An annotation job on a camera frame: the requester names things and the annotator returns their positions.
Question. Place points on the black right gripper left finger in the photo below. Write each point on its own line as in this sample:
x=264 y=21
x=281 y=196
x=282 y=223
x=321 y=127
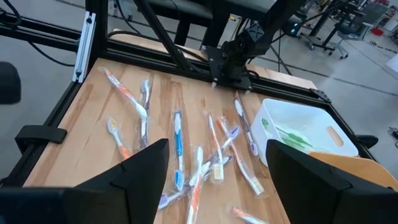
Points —
x=77 y=205

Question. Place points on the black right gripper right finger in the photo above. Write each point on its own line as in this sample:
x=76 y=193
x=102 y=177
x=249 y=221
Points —
x=326 y=202

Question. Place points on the green white toothbrush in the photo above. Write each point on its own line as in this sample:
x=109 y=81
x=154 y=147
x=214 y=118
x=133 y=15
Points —
x=295 y=140

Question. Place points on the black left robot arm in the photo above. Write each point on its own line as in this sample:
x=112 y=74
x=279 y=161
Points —
x=236 y=62

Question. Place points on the yellow plastic bin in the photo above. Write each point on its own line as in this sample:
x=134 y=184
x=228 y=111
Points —
x=357 y=168

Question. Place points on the orange white wrapped toothbrush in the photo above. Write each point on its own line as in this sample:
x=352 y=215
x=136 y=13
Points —
x=241 y=214
x=116 y=137
x=256 y=186
x=218 y=172
x=124 y=91
x=195 y=199

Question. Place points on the white plastic bin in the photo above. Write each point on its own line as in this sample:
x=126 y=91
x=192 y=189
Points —
x=311 y=118

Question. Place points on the blue white wrapped toothbrush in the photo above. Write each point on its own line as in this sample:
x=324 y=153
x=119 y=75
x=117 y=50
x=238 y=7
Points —
x=178 y=140

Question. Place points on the black rounded object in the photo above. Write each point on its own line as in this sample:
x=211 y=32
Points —
x=9 y=82

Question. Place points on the silver aluminium extrusion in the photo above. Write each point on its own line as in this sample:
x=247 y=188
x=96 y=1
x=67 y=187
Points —
x=84 y=46

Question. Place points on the office chair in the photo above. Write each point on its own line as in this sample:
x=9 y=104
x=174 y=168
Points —
x=345 y=32

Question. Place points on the black background table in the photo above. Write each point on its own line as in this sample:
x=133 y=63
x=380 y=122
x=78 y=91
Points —
x=186 y=9

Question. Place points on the black frame foot bracket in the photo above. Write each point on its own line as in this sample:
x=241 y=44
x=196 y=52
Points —
x=367 y=140
x=40 y=137

